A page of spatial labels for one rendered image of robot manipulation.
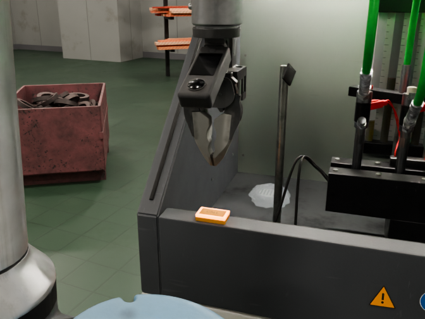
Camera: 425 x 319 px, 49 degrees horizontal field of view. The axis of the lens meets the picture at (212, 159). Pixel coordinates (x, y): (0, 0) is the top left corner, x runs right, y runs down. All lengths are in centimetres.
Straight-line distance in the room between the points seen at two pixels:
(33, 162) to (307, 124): 249
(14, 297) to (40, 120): 306
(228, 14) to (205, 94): 13
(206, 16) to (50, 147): 277
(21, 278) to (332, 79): 100
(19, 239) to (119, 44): 917
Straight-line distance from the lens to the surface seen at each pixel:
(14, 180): 28
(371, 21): 72
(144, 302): 29
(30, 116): 334
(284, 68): 85
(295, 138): 125
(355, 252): 74
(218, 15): 68
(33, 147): 340
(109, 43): 958
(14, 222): 29
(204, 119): 72
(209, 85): 62
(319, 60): 120
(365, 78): 79
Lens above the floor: 130
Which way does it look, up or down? 20 degrees down
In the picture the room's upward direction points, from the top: straight up
